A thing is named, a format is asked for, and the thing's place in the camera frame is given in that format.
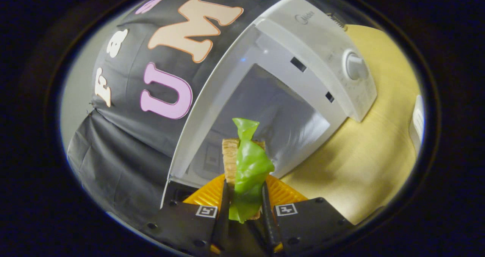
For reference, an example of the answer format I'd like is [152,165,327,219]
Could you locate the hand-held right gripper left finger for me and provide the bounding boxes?
[146,174,232,255]

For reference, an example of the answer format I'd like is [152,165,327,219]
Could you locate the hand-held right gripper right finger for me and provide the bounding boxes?
[261,174,355,255]

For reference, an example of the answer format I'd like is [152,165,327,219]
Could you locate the green lettuce leaf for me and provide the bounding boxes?
[228,118,275,224]

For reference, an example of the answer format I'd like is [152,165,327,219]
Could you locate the white microwave oven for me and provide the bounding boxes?
[160,0,378,208]

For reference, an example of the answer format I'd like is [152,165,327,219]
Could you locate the black backdrop cloth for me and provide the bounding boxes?
[67,0,271,227]

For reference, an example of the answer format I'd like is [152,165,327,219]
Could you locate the white plastic tray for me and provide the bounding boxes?
[408,95,425,155]

